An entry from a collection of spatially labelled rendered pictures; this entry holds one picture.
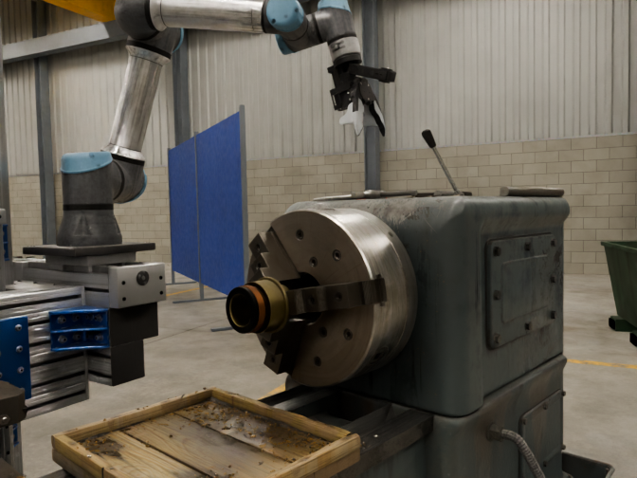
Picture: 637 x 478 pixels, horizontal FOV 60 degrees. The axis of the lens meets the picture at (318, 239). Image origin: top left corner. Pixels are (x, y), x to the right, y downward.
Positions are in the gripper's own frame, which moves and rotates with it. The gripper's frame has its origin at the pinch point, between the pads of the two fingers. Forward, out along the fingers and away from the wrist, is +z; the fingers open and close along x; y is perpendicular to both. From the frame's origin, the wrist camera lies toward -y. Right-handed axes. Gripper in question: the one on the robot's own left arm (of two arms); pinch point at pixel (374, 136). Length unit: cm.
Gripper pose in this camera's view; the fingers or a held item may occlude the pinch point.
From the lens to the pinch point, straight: 139.2
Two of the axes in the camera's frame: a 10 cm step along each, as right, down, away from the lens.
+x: -5.1, 1.4, -8.5
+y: -8.2, 2.1, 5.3
